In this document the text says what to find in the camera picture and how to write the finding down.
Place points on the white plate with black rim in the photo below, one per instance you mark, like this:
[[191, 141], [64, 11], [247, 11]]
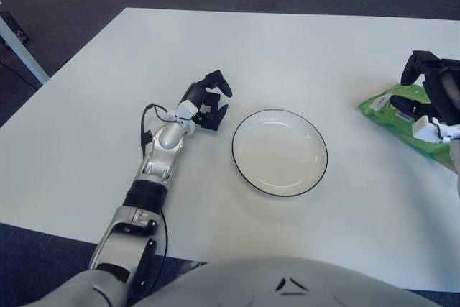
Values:
[[280, 152]]

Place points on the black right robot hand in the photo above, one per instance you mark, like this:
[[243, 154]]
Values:
[[445, 91]]

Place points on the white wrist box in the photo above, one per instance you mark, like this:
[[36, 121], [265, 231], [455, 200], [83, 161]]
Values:
[[186, 109], [426, 129]]

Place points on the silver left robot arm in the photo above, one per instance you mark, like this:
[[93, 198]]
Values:
[[169, 138]]

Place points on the white desk leg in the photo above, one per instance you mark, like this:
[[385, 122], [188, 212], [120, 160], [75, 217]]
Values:
[[21, 51]]

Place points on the black box on floor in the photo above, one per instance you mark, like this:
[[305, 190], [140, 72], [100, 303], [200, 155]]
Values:
[[14, 28]]

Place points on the green snack bag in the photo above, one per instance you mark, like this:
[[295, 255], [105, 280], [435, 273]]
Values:
[[395, 129]]

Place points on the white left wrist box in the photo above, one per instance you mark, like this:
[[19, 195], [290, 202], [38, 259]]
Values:
[[186, 109]]

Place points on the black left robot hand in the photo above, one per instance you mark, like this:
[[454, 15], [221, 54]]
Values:
[[212, 120]]

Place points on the grey robot torso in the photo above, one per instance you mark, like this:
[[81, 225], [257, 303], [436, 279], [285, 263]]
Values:
[[251, 285]]

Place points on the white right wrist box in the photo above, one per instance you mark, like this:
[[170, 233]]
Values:
[[426, 129]]

